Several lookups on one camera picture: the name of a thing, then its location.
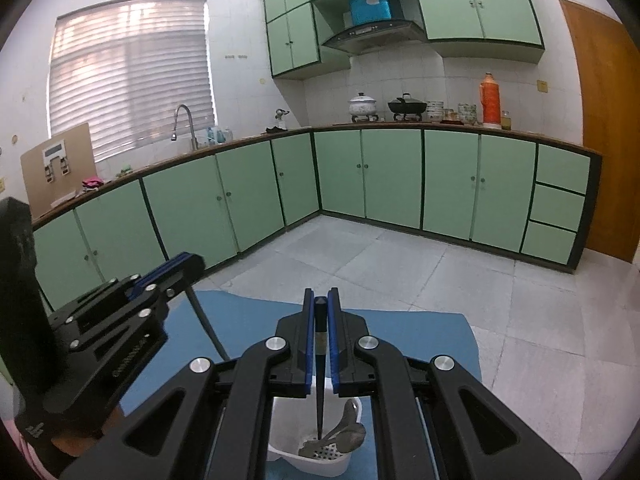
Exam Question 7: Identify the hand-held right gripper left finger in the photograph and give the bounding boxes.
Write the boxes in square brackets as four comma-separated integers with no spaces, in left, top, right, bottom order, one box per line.
[60,287,316,480]

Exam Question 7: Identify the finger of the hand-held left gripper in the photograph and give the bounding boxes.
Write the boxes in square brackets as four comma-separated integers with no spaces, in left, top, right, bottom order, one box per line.
[47,252,201,331]
[69,259,207,356]

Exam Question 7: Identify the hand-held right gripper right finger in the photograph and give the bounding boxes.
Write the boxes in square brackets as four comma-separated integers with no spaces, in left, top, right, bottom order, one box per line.
[327,287,583,480]

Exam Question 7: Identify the black chopstick with silver band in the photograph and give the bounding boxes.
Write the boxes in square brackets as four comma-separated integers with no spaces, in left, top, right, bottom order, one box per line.
[314,297,328,437]

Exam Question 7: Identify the dark blue chopstick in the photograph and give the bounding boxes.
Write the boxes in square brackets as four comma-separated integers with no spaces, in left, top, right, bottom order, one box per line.
[186,286,232,362]

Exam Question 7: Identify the small spoon with figure handle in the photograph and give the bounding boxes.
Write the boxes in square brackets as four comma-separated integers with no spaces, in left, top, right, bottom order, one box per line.
[322,399,367,453]

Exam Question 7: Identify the plain silver spoon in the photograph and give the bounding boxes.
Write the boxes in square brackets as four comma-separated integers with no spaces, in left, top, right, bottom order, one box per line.
[298,437,331,458]

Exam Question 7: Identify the white plastic utensil holder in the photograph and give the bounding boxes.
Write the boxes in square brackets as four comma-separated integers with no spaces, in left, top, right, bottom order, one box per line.
[267,375,364,478]

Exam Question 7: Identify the blue tablecloth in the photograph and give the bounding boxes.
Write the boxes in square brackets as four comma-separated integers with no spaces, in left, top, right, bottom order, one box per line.
[119,289,484,480]

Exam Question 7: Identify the brown cardboard sheet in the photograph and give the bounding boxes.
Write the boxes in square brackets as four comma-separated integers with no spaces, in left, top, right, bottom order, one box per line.
[20,122,97,219]

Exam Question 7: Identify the metal kitchen faucet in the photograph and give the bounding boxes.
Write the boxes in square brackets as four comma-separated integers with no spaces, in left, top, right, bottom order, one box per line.
[170,104,200,152]

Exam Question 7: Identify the green base cabinets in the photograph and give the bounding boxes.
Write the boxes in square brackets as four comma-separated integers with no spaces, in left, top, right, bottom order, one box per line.
[30,125,603,312]

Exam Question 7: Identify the small dark ornament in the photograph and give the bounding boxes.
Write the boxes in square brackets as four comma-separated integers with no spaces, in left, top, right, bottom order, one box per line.
[265,108,291,134]

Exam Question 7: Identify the white window blinds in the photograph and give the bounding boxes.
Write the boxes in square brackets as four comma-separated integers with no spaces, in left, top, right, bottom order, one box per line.
[47,0,219,164]

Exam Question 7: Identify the white cooking pot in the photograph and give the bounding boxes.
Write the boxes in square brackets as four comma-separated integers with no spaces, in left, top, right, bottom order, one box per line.
[347,92,377,122]

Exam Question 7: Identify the black wok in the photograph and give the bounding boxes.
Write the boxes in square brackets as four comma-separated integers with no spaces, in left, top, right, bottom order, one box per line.
[387,92,429,120]

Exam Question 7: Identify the orange thermos flask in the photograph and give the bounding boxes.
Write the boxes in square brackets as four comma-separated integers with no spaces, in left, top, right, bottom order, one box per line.
[479,72,503,129]

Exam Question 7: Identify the black range hood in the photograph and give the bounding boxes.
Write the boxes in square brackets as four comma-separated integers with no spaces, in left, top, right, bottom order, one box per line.
[320,20,429,57]

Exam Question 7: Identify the blue box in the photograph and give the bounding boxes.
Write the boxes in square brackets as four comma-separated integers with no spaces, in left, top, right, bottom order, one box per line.
[348,0,396,26]

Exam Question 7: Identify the wooden door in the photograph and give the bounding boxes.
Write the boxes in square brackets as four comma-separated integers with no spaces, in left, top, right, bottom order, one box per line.
[557,0,640,264]

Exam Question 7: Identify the green wall cabinets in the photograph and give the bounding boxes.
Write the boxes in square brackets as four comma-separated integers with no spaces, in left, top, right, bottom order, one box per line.
[262,0,546,81]

